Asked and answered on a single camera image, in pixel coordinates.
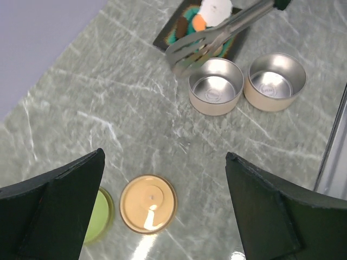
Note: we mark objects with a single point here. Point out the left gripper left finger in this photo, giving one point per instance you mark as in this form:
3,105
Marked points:
47,216

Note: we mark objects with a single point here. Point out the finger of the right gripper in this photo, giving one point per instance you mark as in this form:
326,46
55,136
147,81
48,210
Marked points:
281,4

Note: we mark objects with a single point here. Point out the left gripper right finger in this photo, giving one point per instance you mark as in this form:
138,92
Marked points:
278,219

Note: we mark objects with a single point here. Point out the metal tongs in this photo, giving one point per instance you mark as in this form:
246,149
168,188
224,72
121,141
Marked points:
190,52

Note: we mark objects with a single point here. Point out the steel lunch tin front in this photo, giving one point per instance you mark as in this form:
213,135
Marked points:
274,81

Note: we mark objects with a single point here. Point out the steel lunch tin near tray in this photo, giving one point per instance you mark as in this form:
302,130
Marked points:
215,88

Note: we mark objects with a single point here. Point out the green round lid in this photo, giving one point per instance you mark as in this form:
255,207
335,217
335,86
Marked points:
101,218

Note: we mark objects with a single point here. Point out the white egg piece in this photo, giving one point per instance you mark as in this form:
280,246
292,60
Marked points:
215,12

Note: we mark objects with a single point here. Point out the orange salmon piece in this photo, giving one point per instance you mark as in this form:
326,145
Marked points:
198,23

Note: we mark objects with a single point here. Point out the black teal square tray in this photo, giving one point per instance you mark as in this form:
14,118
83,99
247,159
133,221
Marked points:
189,9

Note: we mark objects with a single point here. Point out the tan round lid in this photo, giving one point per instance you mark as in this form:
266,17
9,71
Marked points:
148,204

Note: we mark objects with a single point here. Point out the aluminium rail frame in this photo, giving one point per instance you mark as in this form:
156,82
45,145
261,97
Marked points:
331,179

